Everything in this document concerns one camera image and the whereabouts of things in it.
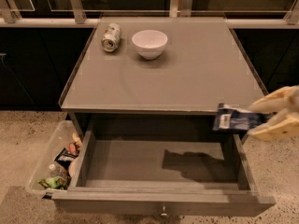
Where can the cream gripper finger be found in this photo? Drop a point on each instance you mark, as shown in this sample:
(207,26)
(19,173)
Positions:
(284,124)
(283,98)

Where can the blue rxbar blueberry wrapper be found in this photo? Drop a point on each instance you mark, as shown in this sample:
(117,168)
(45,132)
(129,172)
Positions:
(236,120)

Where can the metal drawer knob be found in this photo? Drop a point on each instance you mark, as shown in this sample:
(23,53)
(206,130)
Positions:
(163,213)

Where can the grey cabinet with glass top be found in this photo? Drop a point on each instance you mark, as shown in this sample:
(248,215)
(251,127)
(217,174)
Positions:
(201,67)

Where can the grey open top drawer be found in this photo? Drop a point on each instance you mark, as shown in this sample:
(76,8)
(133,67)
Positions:
(209,177)

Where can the white ceramic bowl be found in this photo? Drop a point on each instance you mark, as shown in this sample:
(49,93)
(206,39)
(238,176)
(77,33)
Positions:
(150,44)

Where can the green white soda can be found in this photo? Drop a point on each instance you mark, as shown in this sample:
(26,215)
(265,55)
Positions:
(111,38)

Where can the red snack packet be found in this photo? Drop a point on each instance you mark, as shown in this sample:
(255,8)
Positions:
(72,149)

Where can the black snack packet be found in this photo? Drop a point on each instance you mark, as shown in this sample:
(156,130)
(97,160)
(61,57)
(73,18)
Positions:
(64,158)

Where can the clear plastic bin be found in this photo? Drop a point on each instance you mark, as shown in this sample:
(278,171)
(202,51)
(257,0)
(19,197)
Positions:
(64,134)

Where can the green snack bag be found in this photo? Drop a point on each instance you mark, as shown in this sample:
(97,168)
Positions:
(56,182)

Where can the clear plastic bottle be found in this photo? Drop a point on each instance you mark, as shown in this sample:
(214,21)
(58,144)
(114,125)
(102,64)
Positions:
(57,170)

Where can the metal railing frame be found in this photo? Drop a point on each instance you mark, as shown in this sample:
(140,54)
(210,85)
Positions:
(81,10)

